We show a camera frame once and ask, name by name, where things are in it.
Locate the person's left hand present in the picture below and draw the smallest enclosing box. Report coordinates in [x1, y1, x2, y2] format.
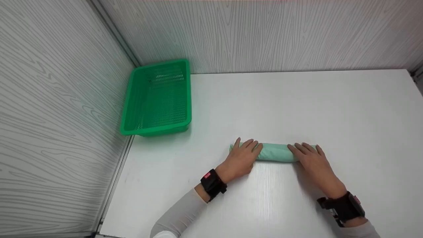
[215, 138, 263, 184]

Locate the person's right hand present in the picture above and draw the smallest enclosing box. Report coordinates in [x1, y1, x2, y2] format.
[287, 142, 347, 199]

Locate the light green cloth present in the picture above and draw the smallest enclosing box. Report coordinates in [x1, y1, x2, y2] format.
[230, 142, 318, 163]

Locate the person's right forearm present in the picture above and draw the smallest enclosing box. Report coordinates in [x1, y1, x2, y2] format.
[337, 217, 381, 238]

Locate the black wrist band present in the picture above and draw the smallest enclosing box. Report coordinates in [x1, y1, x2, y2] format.
[317, 191, 366, 228]
[200, 169, 228, 203]

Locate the green plastic basket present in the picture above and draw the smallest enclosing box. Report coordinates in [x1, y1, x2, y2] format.
[120, 59, 192, 137]

